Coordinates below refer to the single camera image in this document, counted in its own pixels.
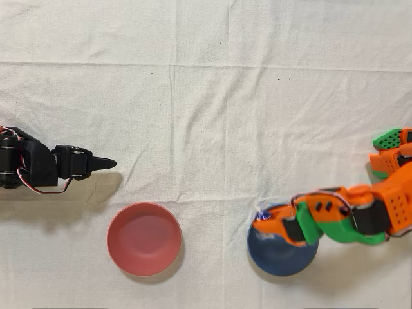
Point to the pink bowl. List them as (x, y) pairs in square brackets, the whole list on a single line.
[(144, 239)]

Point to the white tablecloth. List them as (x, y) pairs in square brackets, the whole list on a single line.
[(206, 96)]

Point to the blue bowl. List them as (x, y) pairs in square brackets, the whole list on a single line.
[(280, 257)]

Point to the blue candy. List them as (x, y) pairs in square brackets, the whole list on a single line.
[(263, 216)]

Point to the green arm base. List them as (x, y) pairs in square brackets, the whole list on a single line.
[(387, 140)]

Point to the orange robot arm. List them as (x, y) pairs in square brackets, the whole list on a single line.
[(396, 193)]

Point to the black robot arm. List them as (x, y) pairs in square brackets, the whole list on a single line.
[(38, 164)]

